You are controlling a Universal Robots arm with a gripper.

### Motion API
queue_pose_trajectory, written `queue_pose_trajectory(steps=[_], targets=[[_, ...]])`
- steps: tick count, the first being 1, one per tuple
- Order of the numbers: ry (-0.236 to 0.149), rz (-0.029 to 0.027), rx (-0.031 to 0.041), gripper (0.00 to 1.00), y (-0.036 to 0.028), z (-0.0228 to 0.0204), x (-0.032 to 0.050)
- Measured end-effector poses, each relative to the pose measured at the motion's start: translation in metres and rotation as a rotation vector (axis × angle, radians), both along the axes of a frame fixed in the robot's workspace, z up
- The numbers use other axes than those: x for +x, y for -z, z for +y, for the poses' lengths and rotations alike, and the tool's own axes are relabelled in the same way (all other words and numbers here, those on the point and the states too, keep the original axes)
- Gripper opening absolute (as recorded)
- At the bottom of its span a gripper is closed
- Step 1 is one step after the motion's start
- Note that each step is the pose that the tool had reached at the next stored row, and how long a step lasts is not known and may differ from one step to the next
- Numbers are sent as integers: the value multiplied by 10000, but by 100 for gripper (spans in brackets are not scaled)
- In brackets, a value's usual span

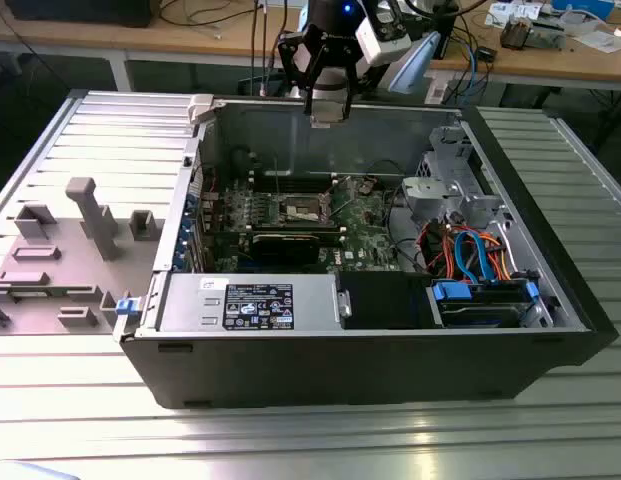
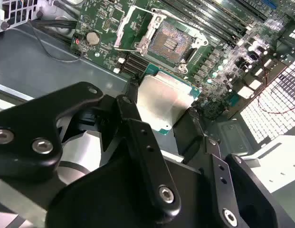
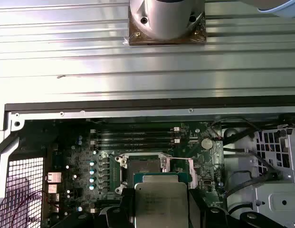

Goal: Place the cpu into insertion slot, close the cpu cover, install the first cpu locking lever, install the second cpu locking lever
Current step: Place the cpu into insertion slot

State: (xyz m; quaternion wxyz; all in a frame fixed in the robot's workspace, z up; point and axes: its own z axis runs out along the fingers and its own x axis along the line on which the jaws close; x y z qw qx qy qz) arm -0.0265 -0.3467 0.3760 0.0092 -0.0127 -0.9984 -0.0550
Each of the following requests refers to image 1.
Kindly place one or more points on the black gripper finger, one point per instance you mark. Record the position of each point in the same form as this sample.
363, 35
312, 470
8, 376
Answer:
295, 50
355, 70

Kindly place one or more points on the silver CPU plate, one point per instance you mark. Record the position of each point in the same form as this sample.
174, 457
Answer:
330, 117

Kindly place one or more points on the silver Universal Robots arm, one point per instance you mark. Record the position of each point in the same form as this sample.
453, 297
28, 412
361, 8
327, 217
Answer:
415, 65

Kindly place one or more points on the black RAM slot row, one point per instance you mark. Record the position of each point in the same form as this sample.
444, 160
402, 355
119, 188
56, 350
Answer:
290, 229
300, 182

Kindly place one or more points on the CPU socket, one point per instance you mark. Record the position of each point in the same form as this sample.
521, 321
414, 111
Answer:
300, 205

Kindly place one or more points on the metal CPU cooler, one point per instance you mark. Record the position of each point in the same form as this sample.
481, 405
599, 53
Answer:
514, 35

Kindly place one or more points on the white power adapter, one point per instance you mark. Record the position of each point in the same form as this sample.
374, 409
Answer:
436, 90

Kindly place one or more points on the black upright device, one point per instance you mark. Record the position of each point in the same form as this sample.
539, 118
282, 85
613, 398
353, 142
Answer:
446, 45

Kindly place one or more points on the wooden desk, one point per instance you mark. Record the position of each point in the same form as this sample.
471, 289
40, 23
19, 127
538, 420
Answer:
190, 37

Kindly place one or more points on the beige case latch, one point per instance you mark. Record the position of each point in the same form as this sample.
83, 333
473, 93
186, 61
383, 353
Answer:
200, 107

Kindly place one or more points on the small black box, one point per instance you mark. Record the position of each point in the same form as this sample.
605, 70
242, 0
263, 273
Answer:
487, 54

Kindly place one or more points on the silver metal drive cage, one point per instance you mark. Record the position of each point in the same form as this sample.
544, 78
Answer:
425, 192

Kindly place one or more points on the green motherboard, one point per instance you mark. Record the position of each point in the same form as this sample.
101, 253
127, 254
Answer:
365, 235

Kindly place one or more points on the white paper sheet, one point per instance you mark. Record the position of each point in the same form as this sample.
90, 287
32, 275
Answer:
510, 10

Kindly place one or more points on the black graphics card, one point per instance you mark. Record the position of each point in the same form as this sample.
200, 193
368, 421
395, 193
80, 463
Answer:
285, 250

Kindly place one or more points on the black plastic shroud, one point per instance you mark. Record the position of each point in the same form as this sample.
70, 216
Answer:
380, 300

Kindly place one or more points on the blue cardboard box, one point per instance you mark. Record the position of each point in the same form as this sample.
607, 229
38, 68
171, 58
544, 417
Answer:
590, 7

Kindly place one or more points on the hard disk in blue carrier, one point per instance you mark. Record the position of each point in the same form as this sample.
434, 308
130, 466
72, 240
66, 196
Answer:
455, 292

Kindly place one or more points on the clear plastic bag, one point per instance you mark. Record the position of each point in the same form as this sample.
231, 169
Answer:
600, 41

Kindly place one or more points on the silver power supply unit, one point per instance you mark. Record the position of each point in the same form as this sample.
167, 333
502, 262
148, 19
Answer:
190, 300

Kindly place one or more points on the black open PC case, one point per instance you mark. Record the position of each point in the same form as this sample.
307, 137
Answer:
340, 370

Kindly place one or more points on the blue case latch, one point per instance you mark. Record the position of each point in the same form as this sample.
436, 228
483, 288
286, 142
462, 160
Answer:
127, 306

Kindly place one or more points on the grey parts rack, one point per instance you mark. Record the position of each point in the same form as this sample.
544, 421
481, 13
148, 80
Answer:
65, 270

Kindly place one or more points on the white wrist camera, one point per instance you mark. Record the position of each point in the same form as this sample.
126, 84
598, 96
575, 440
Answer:
375, 42

